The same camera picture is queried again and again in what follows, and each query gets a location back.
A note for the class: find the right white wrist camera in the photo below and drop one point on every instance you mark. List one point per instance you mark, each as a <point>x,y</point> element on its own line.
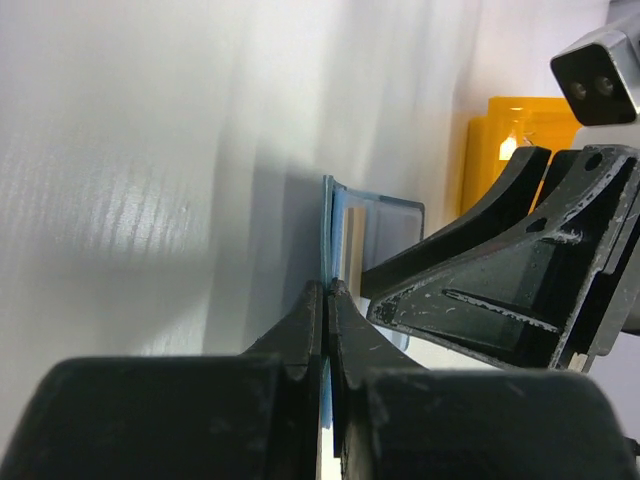
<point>599,77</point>

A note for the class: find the orange plastic card stand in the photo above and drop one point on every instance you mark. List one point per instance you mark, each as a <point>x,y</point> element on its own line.
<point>510,123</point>

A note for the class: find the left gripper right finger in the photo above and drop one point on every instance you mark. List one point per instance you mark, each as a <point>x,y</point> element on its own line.
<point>395,419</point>

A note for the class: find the gold credit card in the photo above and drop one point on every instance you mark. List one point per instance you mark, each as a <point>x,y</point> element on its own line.
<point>355,233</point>

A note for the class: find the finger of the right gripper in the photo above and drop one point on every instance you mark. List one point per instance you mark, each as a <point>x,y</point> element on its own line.
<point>554,290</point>
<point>506,202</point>

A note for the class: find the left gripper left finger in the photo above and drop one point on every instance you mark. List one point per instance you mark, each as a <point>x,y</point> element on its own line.
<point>255,415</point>

